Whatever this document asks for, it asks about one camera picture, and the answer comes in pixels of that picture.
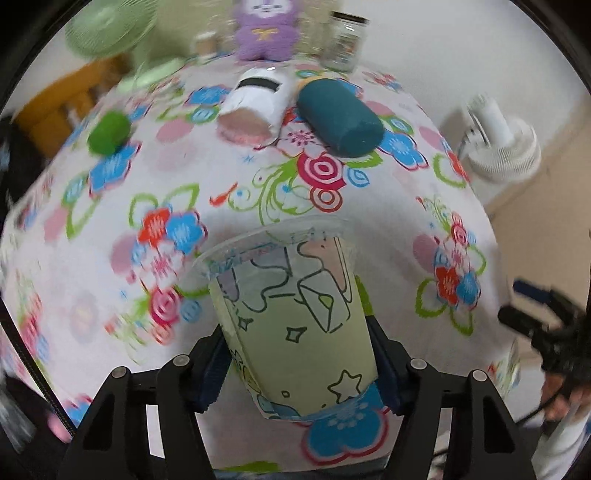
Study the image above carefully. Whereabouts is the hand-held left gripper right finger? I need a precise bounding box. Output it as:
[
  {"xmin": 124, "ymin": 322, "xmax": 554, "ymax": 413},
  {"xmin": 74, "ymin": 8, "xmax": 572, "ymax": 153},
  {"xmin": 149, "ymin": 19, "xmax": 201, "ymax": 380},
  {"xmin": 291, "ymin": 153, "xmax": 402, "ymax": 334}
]
[{"xmin": 365, "ymin": 315, "xmax": 539, "ymax": 480}]

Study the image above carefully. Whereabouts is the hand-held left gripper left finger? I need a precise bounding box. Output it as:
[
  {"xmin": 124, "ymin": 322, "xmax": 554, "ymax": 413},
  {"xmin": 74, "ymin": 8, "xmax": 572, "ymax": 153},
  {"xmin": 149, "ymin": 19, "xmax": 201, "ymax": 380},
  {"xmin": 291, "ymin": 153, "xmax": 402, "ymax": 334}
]
[{"xmin": 56, "ymin": 322, "xmax": 233, "ymax": 480}]

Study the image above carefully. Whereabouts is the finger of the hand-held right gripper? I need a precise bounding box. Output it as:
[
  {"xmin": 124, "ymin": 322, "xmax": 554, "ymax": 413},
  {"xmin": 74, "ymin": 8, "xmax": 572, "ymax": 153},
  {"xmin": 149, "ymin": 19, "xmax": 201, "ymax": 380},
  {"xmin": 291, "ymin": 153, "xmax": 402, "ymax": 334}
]
[{"xmin": 498, "ymin": 280, "xmax": 573, "ymax": 342}]

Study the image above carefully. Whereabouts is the clear printed plastic cup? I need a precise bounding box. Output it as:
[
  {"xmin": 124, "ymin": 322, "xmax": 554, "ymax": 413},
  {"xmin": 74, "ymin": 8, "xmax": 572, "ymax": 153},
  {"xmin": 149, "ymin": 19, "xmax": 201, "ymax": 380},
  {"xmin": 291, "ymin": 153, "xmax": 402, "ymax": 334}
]
[{"xmin": 190, "ymin": 217, "xmax": 387, "ymax": 422}]

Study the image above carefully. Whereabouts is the person's right forearm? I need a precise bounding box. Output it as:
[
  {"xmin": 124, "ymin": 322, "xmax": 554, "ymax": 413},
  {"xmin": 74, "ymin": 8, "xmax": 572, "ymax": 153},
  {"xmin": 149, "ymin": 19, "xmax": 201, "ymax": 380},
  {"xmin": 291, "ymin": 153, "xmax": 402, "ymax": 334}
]
[{"xmin": 531, "ymin": 406, "xmax": 587, "ymax": 480}]

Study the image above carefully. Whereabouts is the teal cup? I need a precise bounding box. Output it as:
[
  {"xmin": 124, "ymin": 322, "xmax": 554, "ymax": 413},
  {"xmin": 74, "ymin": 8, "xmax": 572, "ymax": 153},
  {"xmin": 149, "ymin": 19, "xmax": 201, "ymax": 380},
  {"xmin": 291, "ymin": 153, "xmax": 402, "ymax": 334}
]
[{"xmin": 296, "ymin": 78, "xmax": 385, "ymax": 158}]

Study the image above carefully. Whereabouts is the green cup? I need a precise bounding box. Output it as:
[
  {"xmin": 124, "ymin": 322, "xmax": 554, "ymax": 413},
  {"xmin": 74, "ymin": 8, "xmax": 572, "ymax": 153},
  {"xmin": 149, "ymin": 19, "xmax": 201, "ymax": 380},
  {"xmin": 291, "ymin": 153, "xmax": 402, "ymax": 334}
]
[{"xmin": 87, "ymin": 111, "xmax": 133, "ymax": 155}]

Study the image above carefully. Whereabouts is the white cup with black band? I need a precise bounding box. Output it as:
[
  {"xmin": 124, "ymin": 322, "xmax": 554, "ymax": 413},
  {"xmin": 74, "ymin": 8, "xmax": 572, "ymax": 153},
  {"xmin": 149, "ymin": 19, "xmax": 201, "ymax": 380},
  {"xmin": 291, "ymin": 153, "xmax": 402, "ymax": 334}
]
[{"xmin": 217, "ymin": 67, "xmax": 297, "ymax": 147}]

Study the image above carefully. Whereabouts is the person's right hand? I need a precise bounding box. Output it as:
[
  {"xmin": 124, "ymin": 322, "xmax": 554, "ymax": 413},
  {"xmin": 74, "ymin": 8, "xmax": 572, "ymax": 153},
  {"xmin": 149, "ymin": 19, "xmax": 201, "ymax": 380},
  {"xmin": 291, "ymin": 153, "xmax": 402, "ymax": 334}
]
[{"xmin": 540, "ymin": 374, "xmax": 583, "ymax": 422}]

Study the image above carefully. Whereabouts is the white floor fan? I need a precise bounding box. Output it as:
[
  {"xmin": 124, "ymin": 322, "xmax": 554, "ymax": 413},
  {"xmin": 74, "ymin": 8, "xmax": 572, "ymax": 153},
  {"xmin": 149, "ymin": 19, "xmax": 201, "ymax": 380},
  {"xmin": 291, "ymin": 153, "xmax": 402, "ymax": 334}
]
[{"xmin": 457, "ymin": 93, "xmax": 542, "ymax": 184}]

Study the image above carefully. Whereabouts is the floral tablecloth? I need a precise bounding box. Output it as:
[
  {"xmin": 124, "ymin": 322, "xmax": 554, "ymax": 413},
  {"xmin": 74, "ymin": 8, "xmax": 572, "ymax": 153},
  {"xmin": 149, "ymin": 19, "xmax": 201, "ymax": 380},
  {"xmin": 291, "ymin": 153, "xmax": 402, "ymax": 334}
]
[{"xmin": 0, "ymin": 51, "xmax": 522, "ymax": 476}]

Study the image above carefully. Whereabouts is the wooden chair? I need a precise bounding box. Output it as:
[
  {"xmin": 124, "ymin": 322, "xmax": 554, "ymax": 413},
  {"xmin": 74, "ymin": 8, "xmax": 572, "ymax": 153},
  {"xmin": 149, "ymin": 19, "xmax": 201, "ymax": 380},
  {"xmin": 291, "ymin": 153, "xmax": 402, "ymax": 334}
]
[{"xmin": 13, "ymin": 54, "xmax": 131, "ymax": 158}]

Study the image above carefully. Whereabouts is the glass jar with lid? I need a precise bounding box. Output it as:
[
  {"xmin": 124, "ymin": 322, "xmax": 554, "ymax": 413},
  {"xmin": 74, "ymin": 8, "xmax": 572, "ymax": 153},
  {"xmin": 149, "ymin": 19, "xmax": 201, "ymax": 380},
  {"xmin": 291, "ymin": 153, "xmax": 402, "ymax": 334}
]
[{"xmin": 323, "ymin": 11, "xmax": 371, "ymax": 73}]

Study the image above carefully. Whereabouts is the purple plush toy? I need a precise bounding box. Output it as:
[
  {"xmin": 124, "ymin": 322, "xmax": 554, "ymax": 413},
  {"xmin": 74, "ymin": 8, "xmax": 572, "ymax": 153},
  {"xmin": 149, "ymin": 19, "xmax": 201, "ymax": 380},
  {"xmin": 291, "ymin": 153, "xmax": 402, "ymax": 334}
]
[{"xmin": 232, "ymin": 0, "xmax": 305, "ymax": 62}]

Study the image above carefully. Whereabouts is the green desk fan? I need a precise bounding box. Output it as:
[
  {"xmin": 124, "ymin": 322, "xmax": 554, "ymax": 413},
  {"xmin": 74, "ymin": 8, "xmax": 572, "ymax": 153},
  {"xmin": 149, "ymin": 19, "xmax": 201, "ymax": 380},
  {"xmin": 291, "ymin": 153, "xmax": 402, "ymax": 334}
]
[{"xmin": 65, "ymin": 0, "xmax": 184, "ymax": 93}]

